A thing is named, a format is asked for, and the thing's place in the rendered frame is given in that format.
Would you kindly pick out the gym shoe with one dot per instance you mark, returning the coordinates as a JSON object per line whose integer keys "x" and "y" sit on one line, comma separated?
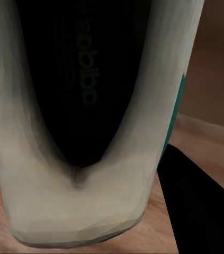
{"x": 89, "y": 94}

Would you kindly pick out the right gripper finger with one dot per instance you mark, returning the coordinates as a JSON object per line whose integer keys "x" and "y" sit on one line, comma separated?
{"x": 195, "y": 204}

